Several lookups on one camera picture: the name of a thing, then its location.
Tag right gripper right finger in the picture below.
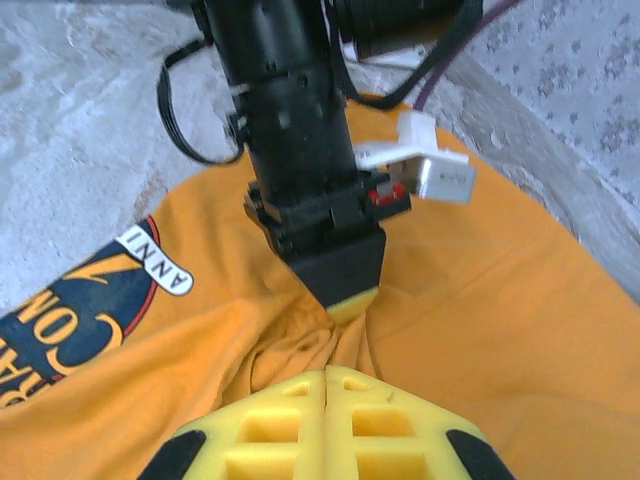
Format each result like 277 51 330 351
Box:
327 366 516 480

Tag orange t-shirt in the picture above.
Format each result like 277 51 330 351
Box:
0 94 640 480

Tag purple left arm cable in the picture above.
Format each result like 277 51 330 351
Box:
412 0 521 111

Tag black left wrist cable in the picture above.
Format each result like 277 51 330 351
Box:
156 0 486 167

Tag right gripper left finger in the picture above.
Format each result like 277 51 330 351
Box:
134 367 328 480

